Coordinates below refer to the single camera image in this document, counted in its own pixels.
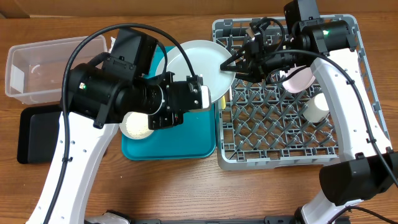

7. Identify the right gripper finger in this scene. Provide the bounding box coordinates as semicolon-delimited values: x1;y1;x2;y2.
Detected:
231;67;252;82
220;50;249;72

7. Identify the grey bowl of rice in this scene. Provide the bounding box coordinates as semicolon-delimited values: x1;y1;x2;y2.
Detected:
119;112;154;140

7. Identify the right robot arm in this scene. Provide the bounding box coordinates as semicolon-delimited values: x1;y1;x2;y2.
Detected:
220;1;397;223

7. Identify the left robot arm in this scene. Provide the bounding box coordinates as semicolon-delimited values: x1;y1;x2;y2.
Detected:
29;23;211;223

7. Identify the crumpled white napkin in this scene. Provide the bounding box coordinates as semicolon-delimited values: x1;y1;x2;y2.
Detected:
109;37;116;53

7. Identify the white round plate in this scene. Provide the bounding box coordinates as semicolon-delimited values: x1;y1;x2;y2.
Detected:
279;66;315;93

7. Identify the grey round plate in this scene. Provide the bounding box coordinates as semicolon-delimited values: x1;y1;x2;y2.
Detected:
155;40;235;106

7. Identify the teal serving tray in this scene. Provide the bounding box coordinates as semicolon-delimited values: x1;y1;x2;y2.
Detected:
121;45;217;161

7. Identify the yellow plastic spoon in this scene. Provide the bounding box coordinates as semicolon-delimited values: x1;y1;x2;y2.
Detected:
221;96;226;110

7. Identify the grey dishwasher rack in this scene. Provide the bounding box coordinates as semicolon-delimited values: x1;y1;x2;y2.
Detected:
212;14;390;170

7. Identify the clear plastic bin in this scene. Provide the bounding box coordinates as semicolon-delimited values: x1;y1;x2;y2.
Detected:
5;34;108;105

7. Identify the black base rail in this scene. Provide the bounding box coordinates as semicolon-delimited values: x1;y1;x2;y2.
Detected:
83;210;352;224

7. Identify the black plastic tray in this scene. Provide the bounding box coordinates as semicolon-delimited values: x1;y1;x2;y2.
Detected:
17;105;62;164

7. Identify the white cup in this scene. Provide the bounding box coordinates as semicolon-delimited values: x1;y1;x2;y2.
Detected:
303;93;330;123

